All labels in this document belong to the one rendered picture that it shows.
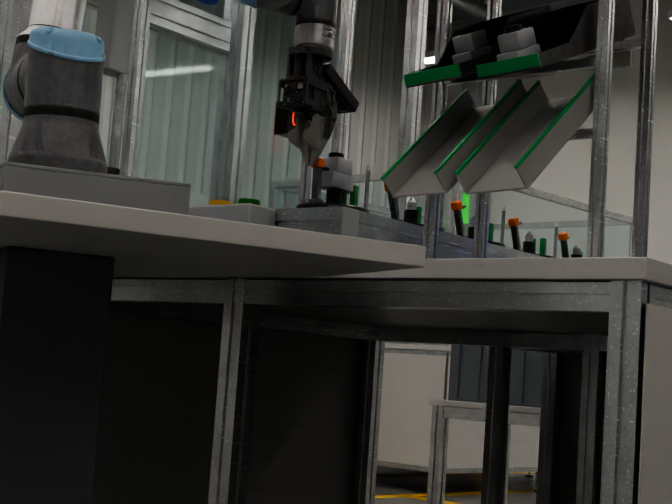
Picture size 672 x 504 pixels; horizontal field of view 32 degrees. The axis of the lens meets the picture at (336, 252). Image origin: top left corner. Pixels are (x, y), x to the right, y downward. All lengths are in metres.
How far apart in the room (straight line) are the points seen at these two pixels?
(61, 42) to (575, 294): 0.85
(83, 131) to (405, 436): 5.66
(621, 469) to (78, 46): 1.00
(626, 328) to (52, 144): 0.87
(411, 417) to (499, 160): 5.37
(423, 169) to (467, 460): 5.39
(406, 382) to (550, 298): 5.68
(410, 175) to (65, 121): 0.61
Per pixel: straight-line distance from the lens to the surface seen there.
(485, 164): 2.00
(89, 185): 1.80
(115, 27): 3.21
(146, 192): 1.83
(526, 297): 1.70
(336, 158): 2.23
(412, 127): 3.51
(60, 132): 1.83
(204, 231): 1.47
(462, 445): 7.33
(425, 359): 7.26
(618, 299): 1.63
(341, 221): 1.99
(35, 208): 1.41
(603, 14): 2.06
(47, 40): 1.87
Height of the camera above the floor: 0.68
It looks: 6 degrees up
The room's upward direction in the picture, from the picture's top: 4 degrees clockwise
